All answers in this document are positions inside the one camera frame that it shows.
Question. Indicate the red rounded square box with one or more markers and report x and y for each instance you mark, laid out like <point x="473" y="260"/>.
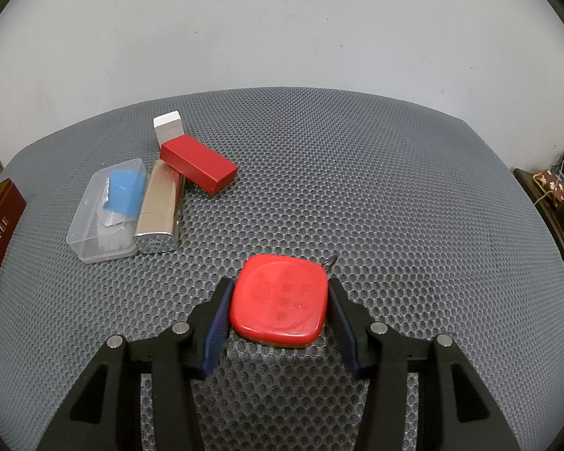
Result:
<point x="277" y="298"/>

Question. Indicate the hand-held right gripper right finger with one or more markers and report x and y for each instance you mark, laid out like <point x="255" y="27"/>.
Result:
<point x="343" y="324"/>

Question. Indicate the red rectangular block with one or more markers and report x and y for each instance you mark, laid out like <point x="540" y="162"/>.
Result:
<point x="199" y="162"/>

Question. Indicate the white cube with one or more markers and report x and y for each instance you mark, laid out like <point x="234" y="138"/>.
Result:
<point x="169" y="127"/>

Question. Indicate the clear case with blue piece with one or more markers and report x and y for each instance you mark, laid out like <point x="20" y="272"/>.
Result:
<point x="94" y="225"/>

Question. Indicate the red tin box gold inside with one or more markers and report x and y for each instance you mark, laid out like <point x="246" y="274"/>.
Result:
<point x="0" y="244"/>

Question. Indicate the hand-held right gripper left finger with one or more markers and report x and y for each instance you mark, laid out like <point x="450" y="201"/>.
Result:
<point x="218" y="324"/>

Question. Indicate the silver ribbed rectangular box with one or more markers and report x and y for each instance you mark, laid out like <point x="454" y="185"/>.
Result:
<point x="160" y="206"/>

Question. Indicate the brown floral box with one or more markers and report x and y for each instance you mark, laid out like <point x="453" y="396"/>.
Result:
<point x="552" y="185"/>

